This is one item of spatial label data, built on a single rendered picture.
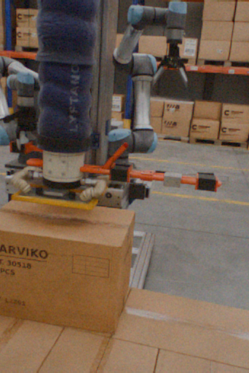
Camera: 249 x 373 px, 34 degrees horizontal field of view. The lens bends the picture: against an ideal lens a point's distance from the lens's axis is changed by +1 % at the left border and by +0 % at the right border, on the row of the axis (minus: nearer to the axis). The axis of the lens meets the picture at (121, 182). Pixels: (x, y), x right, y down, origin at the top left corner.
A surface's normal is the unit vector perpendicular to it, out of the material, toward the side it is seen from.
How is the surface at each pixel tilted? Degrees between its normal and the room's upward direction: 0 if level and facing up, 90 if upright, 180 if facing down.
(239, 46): 88
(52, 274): 90
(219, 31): 90
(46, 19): 75
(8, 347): 0
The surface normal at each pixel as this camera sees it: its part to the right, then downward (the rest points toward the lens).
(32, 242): -0.17, 0.28
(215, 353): 0.07, -0.95
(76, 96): 0.57, -0.06
